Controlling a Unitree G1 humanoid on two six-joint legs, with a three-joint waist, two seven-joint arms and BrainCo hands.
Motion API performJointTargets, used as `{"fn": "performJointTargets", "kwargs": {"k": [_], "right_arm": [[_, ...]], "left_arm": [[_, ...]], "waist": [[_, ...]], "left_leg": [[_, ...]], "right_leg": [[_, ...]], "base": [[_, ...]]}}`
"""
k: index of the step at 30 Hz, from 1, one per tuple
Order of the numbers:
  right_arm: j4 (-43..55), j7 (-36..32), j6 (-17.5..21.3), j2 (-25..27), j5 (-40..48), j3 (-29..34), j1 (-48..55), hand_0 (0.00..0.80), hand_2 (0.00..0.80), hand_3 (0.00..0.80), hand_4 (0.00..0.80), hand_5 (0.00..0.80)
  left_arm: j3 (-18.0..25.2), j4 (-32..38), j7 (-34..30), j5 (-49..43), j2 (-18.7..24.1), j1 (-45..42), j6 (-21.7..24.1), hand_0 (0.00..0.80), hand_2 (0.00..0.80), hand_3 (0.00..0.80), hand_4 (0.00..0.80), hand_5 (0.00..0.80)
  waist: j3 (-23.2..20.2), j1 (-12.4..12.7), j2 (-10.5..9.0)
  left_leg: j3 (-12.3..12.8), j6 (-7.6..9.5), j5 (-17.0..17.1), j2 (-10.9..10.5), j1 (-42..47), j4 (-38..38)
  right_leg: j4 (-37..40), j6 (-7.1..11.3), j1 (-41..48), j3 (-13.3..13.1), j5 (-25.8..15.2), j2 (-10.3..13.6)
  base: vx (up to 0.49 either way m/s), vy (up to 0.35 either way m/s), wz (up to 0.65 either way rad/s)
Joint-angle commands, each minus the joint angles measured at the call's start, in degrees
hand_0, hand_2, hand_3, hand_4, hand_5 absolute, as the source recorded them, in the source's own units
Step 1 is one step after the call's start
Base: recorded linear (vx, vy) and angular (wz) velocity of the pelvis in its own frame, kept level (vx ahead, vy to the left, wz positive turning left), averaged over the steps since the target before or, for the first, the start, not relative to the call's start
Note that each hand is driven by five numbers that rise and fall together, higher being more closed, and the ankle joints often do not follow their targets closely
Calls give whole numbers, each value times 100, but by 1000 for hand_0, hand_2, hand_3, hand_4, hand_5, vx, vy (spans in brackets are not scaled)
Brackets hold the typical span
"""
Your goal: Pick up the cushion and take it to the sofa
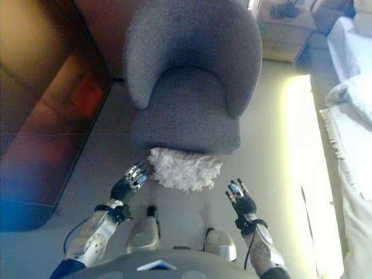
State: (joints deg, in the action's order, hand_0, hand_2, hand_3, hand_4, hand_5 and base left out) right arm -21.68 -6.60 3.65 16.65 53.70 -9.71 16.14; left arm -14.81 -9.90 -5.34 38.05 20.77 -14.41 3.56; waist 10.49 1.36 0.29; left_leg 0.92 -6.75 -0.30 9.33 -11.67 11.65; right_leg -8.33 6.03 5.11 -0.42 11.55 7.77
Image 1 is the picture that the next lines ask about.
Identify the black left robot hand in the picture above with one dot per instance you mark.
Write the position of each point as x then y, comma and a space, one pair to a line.
122, 189

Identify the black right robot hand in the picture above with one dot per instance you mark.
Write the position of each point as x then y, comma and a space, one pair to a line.
245, 205

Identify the white fringed cushion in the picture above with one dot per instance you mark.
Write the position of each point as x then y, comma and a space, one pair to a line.
186, 171

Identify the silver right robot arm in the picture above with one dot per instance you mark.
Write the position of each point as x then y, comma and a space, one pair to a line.
264, 250

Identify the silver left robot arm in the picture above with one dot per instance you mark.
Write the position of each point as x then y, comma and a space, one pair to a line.
93, 241

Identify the grey fabric armchair sofa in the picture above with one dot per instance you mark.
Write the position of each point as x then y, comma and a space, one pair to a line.
189, 101

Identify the silver right robot leg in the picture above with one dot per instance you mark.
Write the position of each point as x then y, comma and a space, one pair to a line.
221, 244

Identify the silver robot leg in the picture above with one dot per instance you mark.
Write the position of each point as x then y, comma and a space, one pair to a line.
221, 244
143, 232

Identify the silver left robot leg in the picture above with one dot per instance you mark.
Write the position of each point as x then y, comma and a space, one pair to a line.
143, 232

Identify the grey robot torso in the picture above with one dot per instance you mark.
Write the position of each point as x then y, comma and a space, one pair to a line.
160, 267

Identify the multicolour rounded cabinet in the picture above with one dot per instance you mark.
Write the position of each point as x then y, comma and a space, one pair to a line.
37, 116

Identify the cream fringed bed blanket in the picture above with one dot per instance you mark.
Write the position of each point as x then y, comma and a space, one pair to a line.
334, 136

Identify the light wooden nightstand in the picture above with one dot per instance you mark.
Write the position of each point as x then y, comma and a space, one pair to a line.
284, 37

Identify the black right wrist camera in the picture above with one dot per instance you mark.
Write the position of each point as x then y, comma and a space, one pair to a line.
242, 225

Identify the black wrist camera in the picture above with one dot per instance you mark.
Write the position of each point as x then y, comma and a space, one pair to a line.
123, 213
242, 225

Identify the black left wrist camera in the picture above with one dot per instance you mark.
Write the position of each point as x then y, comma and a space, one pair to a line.
123, 213

